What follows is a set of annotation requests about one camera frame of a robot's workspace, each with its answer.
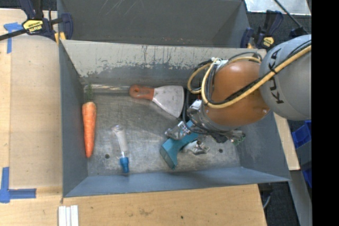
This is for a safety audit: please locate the pale wood board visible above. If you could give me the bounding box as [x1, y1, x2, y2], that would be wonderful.
[8, 34, 65, 190]

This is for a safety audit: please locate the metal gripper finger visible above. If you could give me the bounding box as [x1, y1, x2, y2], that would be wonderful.
[182, 140, 211, 156]
[164, 121, 192, 140]

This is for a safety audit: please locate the teal plastic tool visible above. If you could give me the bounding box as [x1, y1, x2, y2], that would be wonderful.
[159, 120, 200, 170]

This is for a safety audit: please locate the grey metal bin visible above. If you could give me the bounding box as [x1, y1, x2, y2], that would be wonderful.
[56, 0, 292, 198]

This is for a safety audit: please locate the clear bottle with blue cap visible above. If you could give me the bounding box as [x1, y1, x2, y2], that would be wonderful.
[111, 124, 131, 174]

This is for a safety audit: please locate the orange-handled white scraper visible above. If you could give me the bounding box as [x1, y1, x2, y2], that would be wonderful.
[128, 84, 185, 119]

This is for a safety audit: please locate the orange toy carrot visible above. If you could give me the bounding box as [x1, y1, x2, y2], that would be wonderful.
[81, 84, 97, 159]

